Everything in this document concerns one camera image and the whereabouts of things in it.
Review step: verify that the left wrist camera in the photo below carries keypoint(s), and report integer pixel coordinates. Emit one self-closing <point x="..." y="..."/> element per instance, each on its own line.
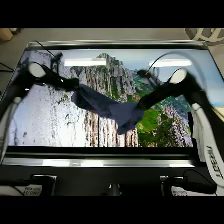
<point x="57" y="63"/>

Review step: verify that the silver frame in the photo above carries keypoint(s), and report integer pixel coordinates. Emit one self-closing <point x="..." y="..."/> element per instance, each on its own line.
<point x="100" y="162"/>

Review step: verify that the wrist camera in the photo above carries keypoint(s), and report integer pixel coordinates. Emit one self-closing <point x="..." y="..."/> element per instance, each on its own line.
<point x="146" y="76"/>
<point x="57" y="63"/>

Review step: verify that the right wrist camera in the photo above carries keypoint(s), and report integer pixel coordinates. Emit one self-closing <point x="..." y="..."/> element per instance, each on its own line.
<point x="146" y="76"/>

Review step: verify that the blue garment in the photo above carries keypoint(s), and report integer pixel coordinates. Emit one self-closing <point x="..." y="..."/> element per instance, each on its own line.
<point x="106" y="105"/>

